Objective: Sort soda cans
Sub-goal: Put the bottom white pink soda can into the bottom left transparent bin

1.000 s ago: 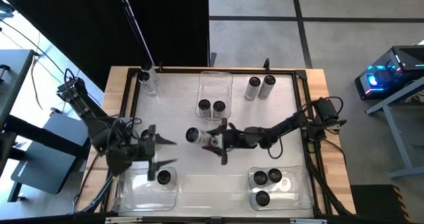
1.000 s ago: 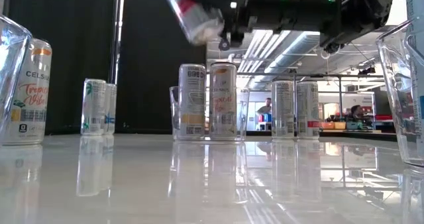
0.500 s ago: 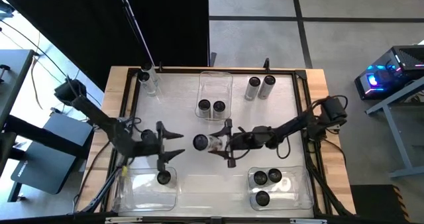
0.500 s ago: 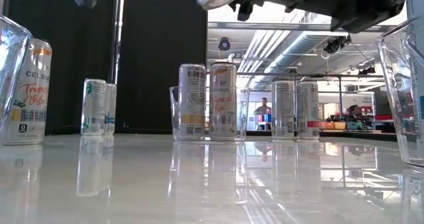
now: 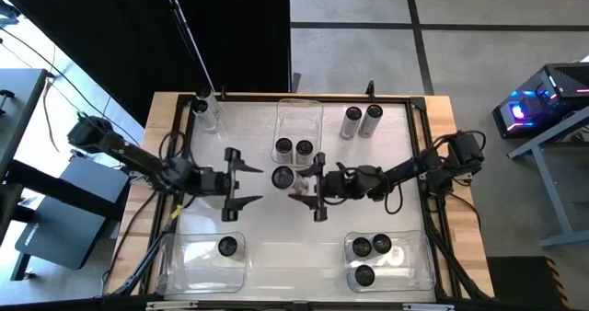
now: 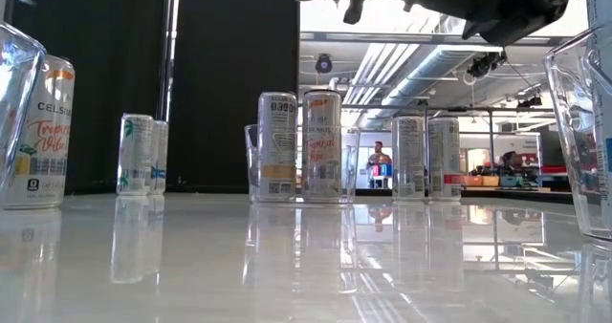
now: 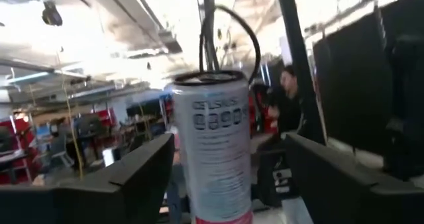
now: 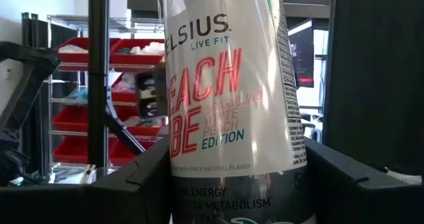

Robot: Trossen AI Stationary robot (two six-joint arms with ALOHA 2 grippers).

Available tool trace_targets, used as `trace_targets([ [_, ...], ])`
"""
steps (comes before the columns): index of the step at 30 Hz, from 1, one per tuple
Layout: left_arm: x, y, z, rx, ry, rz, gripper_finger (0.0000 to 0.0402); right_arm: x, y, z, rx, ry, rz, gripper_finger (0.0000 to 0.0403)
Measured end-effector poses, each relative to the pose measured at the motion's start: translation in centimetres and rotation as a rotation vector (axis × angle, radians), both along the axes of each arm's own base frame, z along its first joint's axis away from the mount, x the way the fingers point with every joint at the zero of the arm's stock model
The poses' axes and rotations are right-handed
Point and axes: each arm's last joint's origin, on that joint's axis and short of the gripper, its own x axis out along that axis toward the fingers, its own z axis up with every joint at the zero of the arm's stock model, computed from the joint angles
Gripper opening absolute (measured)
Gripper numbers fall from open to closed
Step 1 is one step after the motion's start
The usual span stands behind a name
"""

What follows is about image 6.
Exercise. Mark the white Celsius can yellow band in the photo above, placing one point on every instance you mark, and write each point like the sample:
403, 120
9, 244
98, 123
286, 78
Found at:
277, 141
52, 136
321, 141

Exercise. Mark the white Celsius can red band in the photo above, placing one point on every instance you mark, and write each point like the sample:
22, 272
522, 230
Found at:
134, 156
444, 160

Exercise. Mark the clear plastic bin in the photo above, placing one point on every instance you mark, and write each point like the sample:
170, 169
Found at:
569, 136
19, 74
351, 170

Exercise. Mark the dark monitor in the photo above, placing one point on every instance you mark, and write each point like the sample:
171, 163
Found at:
554, 148

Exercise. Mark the person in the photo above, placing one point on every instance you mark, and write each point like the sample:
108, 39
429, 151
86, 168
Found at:
379, 151
510, 160

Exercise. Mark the black backdrop panel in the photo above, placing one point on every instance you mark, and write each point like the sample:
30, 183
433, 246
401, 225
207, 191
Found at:
95, 50
229, 74

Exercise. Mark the teal storage bin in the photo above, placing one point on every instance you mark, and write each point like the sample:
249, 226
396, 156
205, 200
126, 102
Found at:
511, 181

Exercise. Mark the tan storage bin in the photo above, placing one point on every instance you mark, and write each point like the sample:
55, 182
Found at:
491, 181

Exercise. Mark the orange storage bin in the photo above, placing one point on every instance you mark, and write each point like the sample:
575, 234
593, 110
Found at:
472, 181

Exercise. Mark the grey workbench wooden top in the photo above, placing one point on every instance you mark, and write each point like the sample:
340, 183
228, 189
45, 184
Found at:
535, 189

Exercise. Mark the metal backdrop pole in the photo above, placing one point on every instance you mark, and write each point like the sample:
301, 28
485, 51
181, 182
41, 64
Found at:
167, 50

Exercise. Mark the grey overhead frame bar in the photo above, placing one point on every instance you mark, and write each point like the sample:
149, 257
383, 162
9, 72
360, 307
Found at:
382, 37

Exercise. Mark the black hanging camera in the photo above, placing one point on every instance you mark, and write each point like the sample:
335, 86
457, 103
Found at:
530, 102
485, 65

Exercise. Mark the black dome camera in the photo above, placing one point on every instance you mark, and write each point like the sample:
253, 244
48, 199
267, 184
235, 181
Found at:
323, 64

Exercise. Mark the silver ventilation duct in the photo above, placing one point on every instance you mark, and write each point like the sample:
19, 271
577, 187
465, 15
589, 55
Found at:
430, 70

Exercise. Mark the grey metal frame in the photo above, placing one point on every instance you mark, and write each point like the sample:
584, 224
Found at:
491, 136

